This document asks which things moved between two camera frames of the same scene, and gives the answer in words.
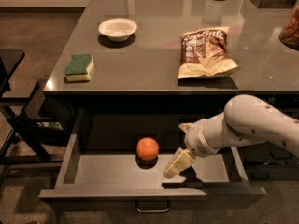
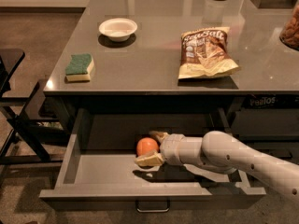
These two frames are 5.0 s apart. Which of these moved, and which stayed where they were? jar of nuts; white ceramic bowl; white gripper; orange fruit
Moved: white gripper
Stayed: jar of nuts; orange fruit; white ceramic bowl
